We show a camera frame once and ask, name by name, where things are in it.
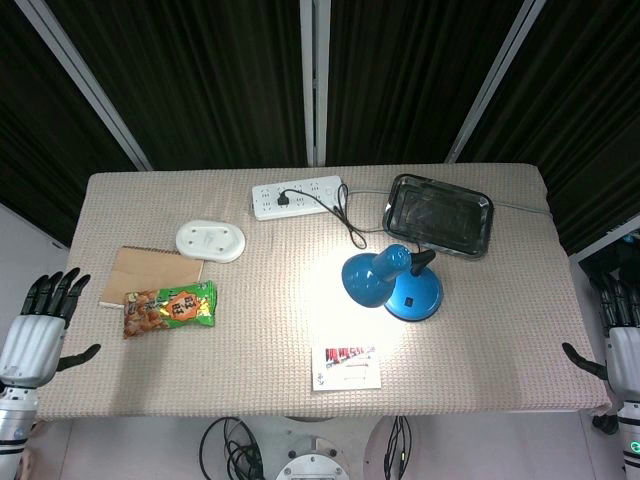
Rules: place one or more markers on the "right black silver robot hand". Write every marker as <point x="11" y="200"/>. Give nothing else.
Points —
<point x="625" y="350"/>

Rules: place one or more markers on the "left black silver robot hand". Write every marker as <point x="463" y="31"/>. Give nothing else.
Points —
<point x="31" y="345"/>

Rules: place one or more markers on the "blue desk lamp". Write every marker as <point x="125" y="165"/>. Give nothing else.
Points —
<point x="395" y="285"/>

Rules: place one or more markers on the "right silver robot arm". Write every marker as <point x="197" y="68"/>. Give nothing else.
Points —
<point x="631" y="435"/>

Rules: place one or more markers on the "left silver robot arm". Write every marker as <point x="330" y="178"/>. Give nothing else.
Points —
<point x="15" y="425"/>

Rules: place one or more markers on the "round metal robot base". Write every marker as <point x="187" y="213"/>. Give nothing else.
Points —
<point x="310" y="457"/>

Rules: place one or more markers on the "brown spiral notebook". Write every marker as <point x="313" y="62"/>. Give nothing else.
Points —
<point x="150" y="272"/>

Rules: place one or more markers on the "green orange snack bag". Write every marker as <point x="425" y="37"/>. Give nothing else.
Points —
<point x="167" y="310"/>

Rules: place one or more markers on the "white oval plastic dish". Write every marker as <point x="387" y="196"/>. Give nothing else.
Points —
<point x="210" y="241"/>

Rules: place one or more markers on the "black curtain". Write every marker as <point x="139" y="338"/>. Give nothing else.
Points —
<point x="35" y="130"/>
<point x="195" y="80"/>
<point x="425" y="75"/>
<point x="580" y="110"/>

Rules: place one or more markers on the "shiny metal tray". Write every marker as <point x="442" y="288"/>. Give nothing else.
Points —
<point x="437" y="216"/>

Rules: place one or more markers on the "beige waffle tablecloth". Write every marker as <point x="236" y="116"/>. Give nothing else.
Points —
<point x="280" y="310"/>

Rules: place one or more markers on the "white picture card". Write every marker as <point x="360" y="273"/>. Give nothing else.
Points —
<point x="346" y="367"/>

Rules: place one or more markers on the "white power strip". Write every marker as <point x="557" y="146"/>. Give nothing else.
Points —
<point x="298" y="196"/>

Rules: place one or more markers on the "grey metal frame post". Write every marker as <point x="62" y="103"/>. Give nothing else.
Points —
<point x="314" y="82"/>
<point x="80" y="75"/>
<point x="492" y="80"/>

